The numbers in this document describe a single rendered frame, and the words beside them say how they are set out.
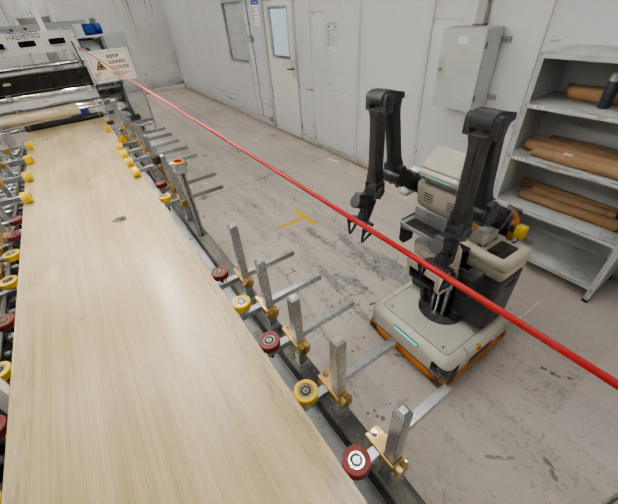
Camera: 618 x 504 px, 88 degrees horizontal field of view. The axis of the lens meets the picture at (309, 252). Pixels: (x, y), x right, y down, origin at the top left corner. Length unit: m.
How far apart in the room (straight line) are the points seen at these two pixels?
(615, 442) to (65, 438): 2.48
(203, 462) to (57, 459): 0.44
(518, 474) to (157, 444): 1.70
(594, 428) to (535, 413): 0.28
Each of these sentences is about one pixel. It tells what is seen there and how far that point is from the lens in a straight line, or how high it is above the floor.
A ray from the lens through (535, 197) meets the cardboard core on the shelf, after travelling 3.12.
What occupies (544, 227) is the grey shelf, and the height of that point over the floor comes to 0.19.
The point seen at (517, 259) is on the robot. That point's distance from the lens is 1.95.
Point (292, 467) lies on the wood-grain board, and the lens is 1.07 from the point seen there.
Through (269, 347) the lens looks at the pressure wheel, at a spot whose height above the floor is 0.91.
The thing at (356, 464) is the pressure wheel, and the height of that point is 0.90.
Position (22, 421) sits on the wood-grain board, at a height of 0.90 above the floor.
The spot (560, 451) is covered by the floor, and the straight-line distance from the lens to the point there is 2.34.
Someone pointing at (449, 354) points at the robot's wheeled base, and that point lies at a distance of 2.07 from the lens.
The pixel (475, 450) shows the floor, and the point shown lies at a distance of 2.16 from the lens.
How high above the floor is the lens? 1.91
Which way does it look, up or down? 38 degrees down
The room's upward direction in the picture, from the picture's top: 5 degrees counter-clockwise
